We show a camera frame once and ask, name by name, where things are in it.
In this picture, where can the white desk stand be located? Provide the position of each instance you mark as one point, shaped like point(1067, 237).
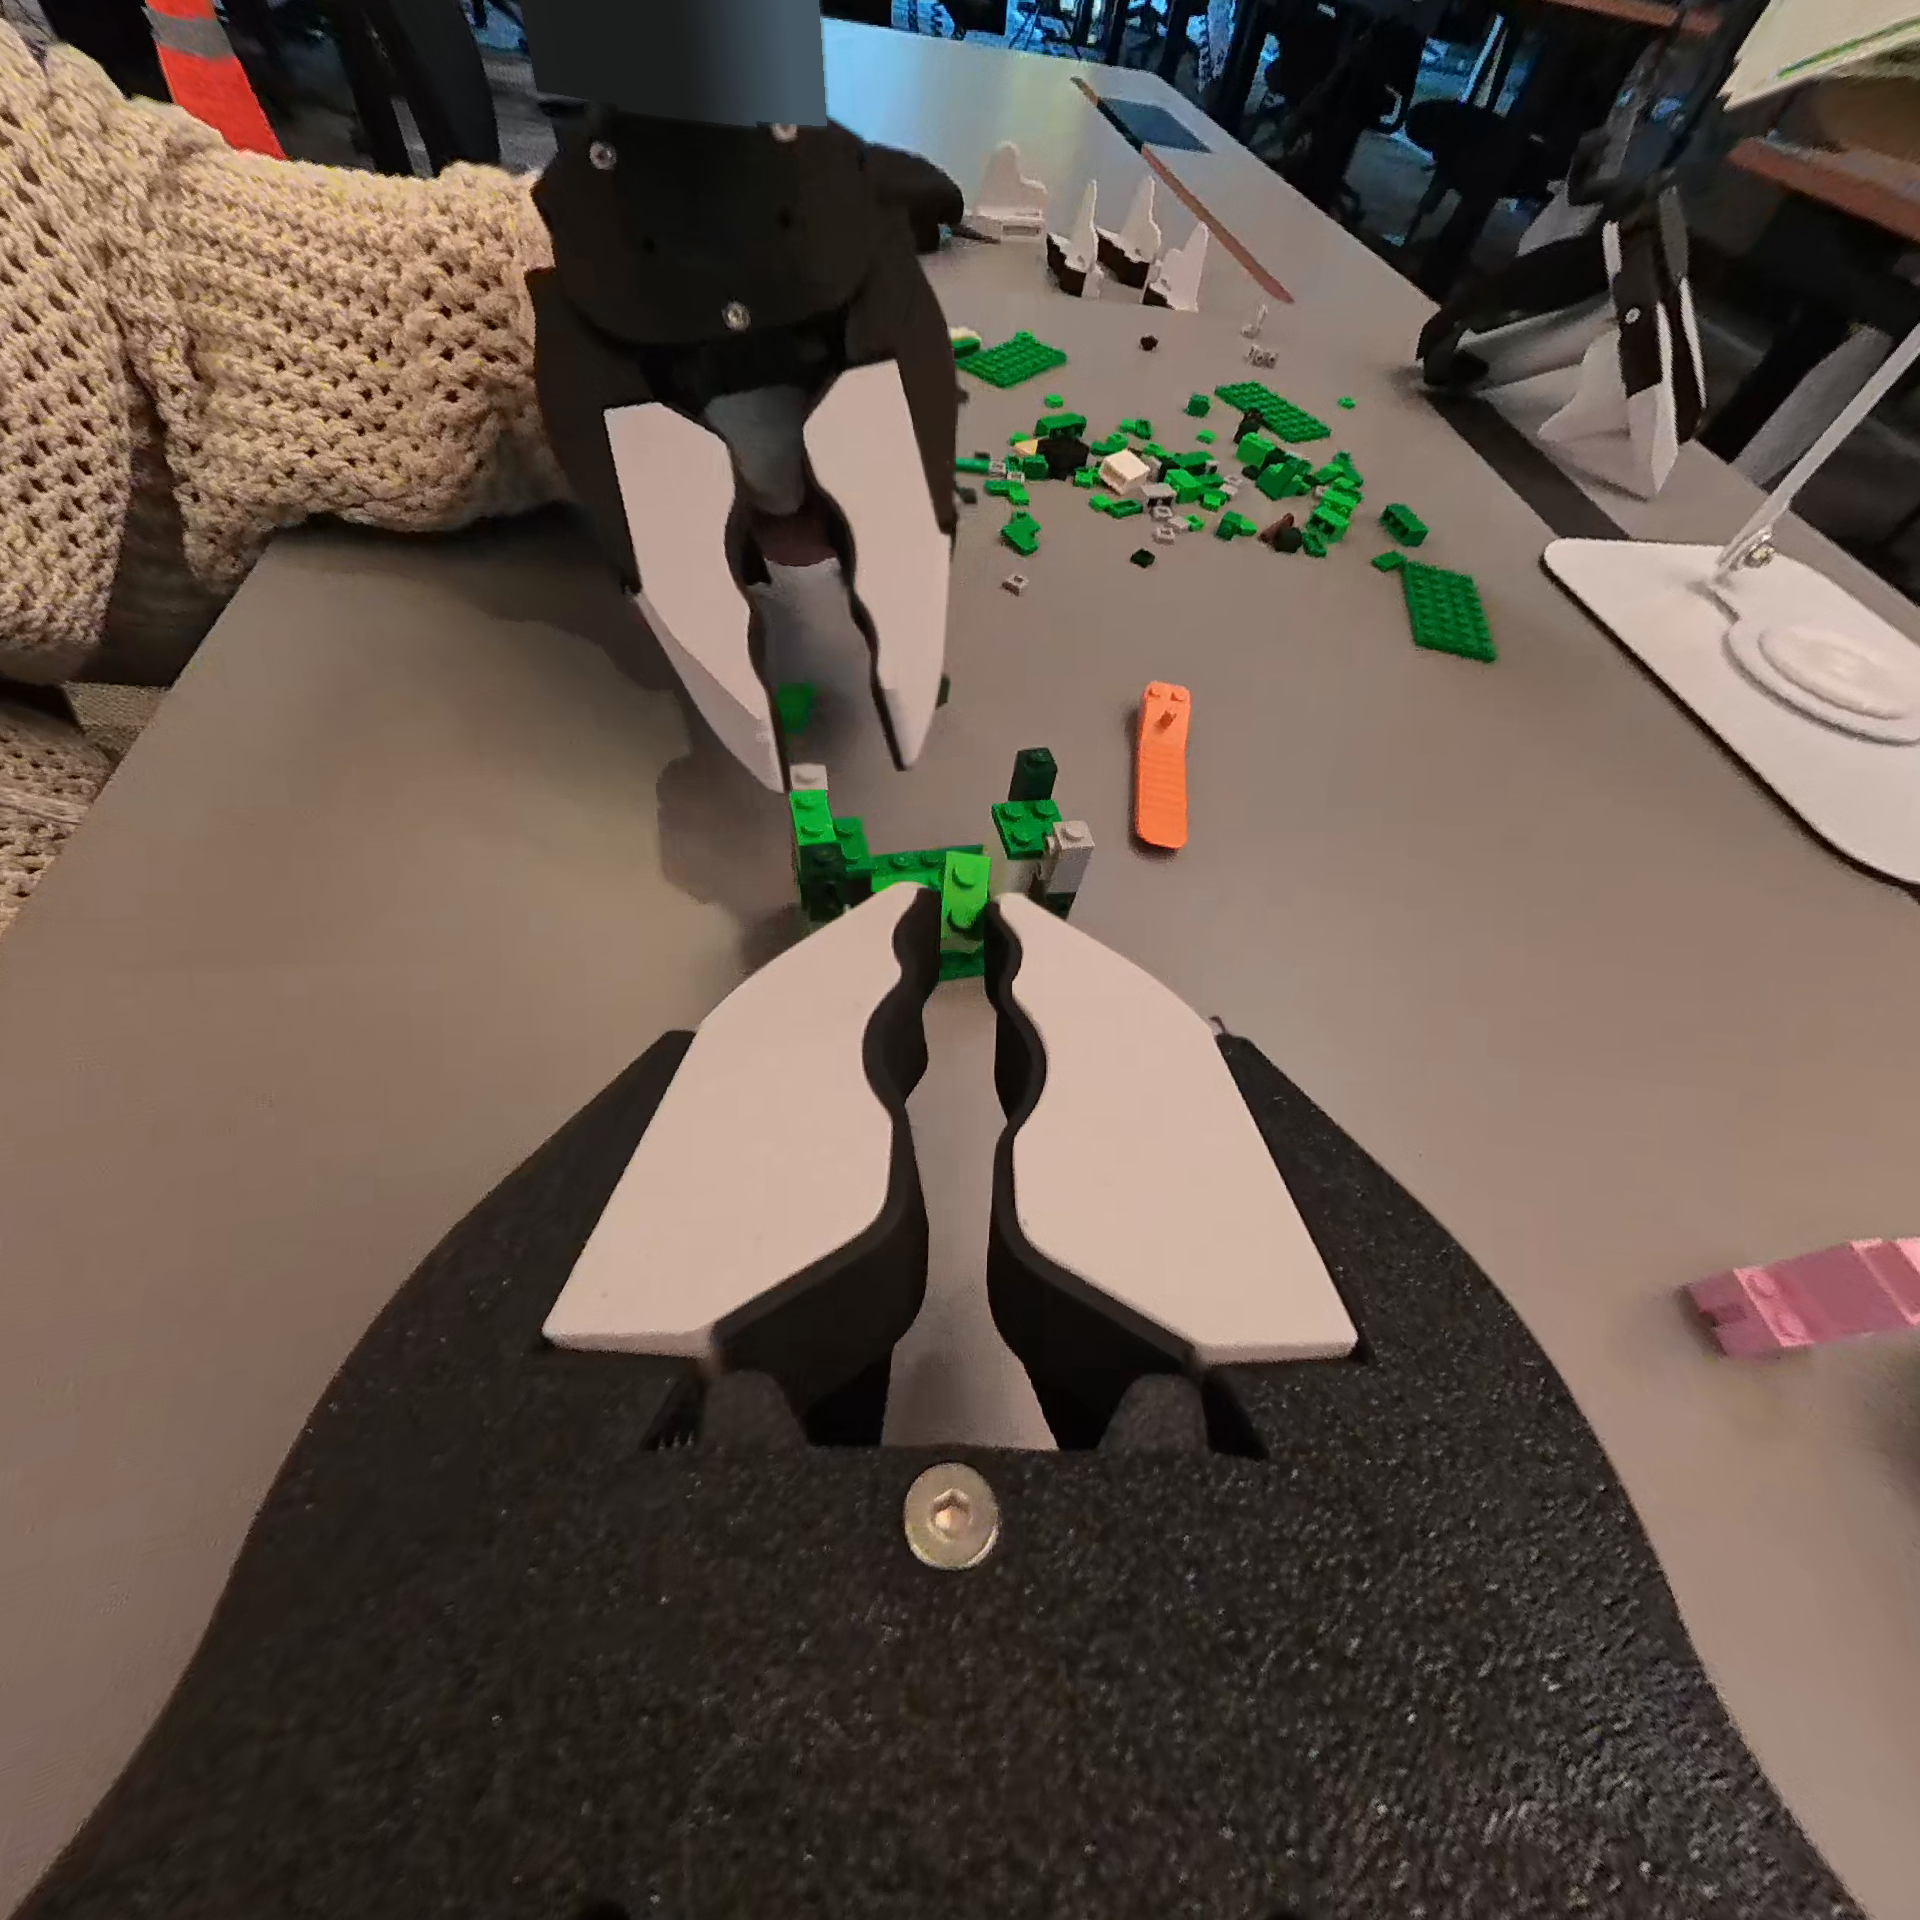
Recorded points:
point(1755, 663)

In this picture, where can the small grey lego pieces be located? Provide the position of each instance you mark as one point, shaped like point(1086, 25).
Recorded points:
point(1262, 338)

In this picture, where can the large green lego plate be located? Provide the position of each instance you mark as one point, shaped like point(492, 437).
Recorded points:
point(1451, 611)

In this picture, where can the green and grey lego build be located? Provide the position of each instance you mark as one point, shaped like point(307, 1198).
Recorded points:
point(837, 867)

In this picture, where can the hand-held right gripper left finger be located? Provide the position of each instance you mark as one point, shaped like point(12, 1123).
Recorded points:
point(752, 1170)

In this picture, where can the long wooden stick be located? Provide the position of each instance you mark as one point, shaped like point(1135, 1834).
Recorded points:
point(1184, 188)

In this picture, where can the person's left hand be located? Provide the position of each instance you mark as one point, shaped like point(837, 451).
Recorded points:
point(793, 535)

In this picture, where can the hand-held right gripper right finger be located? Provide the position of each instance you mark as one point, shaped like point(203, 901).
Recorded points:
point(1171, 1170)

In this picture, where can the orange lego brick separator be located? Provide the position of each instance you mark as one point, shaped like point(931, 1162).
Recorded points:
point(1159, 764)

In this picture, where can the person's left forearm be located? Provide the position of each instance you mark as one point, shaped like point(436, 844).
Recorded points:
point(252, 332)

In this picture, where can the small bright green lego brick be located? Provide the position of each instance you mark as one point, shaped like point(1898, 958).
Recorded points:
point(967, 898)

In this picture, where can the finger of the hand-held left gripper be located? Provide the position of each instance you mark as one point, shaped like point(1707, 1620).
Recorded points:
point(892, 556)
point(682, 569)

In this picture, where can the pink lego pig figure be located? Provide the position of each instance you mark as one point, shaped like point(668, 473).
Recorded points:
point(1812, 1296)

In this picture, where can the dark flat tablet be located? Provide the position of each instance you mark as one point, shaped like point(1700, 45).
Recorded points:
point(1159, 127)

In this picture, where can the white fin-shaped part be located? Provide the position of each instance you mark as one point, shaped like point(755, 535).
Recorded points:
point(1012, 194)
point(1177, 275)
point(1077, 247)
point(1131, 233)

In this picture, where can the pile of loose lego pieces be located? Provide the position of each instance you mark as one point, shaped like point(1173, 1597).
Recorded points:
point(1184, 480)

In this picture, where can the orange traffic cone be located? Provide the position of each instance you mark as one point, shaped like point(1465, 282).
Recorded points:
point(209, 78)

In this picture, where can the dark office chair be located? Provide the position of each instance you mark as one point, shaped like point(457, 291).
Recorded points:
point(1356, 78)

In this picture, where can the black and white device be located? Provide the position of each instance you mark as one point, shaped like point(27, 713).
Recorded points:
point(1651, 345)

